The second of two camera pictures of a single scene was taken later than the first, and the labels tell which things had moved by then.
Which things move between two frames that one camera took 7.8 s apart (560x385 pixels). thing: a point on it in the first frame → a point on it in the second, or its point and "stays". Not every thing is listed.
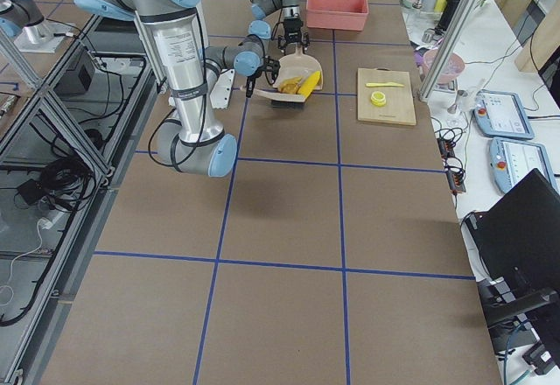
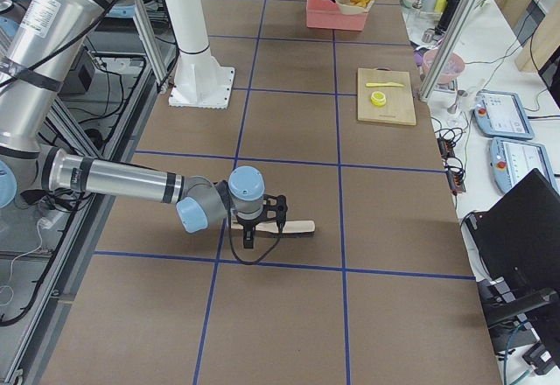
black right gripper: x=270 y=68 → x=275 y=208
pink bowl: x=454 y=66 stays
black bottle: x=451 y=3 stays
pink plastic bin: x=336 y=9 stays
